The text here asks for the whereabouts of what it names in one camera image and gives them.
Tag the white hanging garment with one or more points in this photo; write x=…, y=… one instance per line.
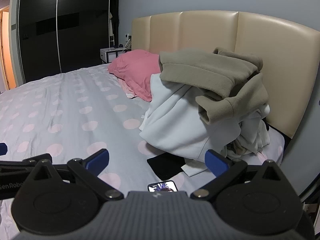
x=110, y=23

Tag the white nightstand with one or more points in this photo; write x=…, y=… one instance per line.
x=110, y=55

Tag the beige fleece garment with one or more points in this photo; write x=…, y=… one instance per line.
x=195, y=70

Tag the smartphone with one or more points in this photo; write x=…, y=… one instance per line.
x=162, y=186

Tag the polka dot bed sheet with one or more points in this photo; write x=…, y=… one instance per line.
x=62, y=105

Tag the white crumpled clothes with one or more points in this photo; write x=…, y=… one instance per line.
x=252, y=135

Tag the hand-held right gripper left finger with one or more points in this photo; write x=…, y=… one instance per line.
x=96, y=160

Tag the light pink pillow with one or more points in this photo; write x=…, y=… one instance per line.
x=126, y=90

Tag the black sliding door wardrobe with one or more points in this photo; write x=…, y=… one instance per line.
x=80, y=42

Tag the black cloth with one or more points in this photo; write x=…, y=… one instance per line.
x=165, y=166

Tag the lit doorway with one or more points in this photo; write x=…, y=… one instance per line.
x=7, y=55

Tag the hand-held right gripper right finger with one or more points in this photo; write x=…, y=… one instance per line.
x=215, y=163

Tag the cream padded headboard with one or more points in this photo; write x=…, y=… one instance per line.
x=207, y=30

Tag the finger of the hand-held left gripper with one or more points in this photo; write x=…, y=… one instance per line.
x=17, y=165
x=2, y=149

